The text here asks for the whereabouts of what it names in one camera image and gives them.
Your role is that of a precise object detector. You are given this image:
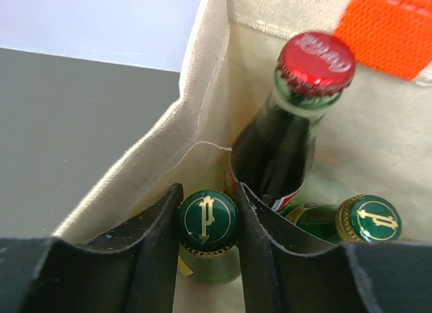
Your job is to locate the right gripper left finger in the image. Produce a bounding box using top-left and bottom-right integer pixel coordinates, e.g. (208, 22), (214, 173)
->
(1, 183), (183, 312)

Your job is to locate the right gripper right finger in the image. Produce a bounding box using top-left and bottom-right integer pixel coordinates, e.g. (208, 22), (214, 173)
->
(236, 183), (431, 312)

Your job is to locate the green bottle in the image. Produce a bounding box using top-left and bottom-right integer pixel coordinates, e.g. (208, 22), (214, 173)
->
(176, 190), (240, 285)
(282, 194), (402, 244)

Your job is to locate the dark bottle red cap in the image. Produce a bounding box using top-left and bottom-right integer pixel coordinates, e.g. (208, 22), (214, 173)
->
(225, 31), (356, 212)

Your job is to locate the beige canvas tote bag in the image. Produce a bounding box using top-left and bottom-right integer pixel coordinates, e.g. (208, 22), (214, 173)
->
(52, 0), (432, 313)

